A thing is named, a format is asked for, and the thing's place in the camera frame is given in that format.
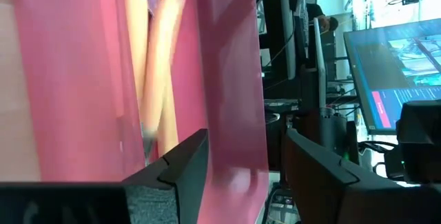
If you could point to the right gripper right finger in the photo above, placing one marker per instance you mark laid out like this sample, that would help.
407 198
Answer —
344 196

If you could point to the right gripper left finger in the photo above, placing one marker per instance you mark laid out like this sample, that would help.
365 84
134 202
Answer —
155 200

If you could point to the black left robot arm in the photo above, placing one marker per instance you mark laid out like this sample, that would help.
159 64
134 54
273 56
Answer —
420 138

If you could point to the grey monitor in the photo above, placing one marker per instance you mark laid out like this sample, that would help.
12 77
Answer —
396 79

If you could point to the pink plastic bin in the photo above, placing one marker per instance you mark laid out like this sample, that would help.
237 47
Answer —
86 79

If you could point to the person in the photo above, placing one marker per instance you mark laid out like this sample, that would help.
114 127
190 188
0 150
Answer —
324 20

